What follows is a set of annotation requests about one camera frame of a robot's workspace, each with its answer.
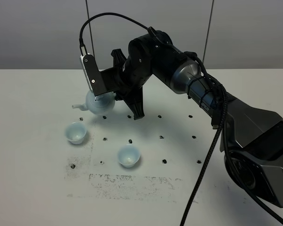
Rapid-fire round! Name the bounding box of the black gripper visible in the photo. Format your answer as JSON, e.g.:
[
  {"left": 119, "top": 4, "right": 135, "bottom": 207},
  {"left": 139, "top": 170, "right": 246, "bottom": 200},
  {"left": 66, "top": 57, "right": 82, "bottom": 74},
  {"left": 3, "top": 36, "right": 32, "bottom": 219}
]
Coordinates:
[{"left": 111, "top": 39, "right": 155, "bottom": 120}]

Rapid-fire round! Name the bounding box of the pale blue porcelain teapot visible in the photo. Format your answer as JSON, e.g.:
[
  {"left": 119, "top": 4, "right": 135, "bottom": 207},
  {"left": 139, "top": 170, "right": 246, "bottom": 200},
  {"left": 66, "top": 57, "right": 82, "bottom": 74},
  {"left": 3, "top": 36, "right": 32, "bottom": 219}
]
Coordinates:
[{"left": 72, "top": 91, "right": 115, "bottom": 116}]

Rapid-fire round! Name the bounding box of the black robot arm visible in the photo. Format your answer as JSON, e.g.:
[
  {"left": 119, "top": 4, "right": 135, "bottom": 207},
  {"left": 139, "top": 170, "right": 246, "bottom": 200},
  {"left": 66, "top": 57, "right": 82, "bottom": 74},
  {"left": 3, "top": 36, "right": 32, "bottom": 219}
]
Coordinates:
[{"left": 111, "top": 30, "right": 283, "bottom": 208}]

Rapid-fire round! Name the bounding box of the left pale blue teacup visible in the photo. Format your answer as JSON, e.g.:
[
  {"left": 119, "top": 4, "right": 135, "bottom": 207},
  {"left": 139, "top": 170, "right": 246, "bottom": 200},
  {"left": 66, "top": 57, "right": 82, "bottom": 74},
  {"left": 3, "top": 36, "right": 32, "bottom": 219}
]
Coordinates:
[{"left": 64, "top": 122, "right": 87, "bottom": 145}]

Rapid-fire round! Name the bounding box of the pale blue teacup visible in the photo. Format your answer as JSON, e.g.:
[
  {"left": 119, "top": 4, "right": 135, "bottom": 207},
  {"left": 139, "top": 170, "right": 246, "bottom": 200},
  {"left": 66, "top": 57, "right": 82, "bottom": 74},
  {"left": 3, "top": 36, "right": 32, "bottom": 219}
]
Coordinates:
[
  {"left": 64, "top": 122, "right": 87, "bottom": 145},
  {"left": 117, "top": 144, "right": 141, "bottom": 168}
]

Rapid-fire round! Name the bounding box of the right pale blue teacup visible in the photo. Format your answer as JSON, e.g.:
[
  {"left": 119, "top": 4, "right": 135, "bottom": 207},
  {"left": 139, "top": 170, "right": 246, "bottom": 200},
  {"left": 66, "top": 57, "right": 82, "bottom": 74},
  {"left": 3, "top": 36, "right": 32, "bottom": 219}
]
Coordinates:
[{"left": 117, "top": 144, "right": 141, "bottom": 168}]

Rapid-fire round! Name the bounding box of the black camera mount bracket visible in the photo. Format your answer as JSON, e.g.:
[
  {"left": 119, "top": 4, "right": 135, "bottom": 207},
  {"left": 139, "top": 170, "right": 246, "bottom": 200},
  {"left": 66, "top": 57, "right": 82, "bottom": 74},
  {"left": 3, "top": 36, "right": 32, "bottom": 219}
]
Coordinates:
[{"left": 83, "top": 54, "right": 118, "bottom": 96}]

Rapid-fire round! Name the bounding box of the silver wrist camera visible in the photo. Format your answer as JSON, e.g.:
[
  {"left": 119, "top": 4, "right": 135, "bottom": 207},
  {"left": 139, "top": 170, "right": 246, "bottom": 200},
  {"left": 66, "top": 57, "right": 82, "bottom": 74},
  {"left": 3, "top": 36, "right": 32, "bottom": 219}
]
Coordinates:
[{"left": 80, "top": 56, "right": 93, "bottom": 92}]

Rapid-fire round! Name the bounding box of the black braided camera cable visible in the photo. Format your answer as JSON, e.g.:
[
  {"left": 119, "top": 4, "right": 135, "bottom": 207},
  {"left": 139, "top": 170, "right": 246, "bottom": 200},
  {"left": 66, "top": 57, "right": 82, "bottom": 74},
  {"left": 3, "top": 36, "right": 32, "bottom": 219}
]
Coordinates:
[{"left": 79, "top": 13, "right": 229, "bottom": 226}]

